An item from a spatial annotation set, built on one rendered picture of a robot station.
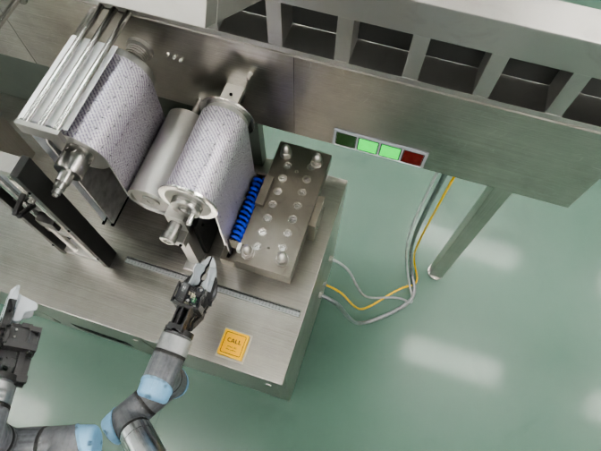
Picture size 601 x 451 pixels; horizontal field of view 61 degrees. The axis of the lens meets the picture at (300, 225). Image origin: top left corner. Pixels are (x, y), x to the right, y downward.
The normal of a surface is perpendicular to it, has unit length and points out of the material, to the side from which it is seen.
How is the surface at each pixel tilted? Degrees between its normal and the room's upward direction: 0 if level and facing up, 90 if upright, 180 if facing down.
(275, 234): 0
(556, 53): 90
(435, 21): 90
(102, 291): 0
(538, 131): 90
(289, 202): 0
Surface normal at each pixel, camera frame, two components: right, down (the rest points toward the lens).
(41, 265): 0.00, -0.40
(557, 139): -0.30, 0.87
